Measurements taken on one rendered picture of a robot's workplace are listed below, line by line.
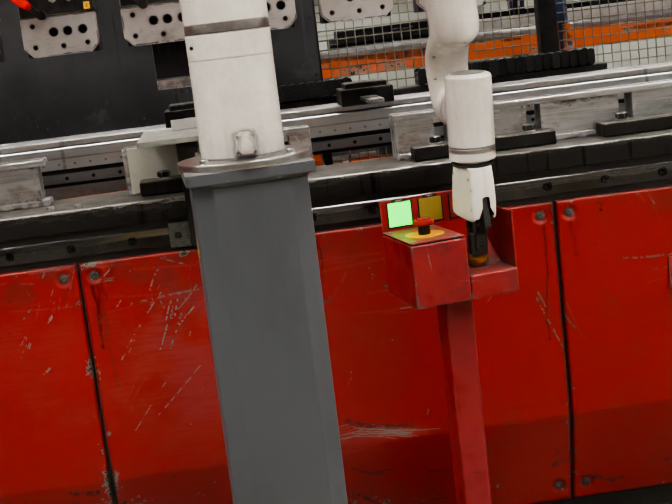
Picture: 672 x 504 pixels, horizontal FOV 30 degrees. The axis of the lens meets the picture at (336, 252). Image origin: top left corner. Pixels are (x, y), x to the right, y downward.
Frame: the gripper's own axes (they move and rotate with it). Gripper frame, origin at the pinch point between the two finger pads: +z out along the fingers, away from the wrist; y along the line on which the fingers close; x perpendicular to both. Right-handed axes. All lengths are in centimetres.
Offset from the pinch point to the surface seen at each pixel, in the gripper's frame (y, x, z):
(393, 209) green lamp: -10.0, -12.4, -6.4
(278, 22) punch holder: -44, -22, -40
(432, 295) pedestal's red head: 6.3, -12.0, 6.2
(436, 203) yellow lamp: -10.0, -3.8, -6.2
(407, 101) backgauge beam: -64, 11, -17
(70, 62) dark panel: -106, -59, -31
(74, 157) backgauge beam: -78, -64, -13
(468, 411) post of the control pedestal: 3.1, -5.3, 31.1
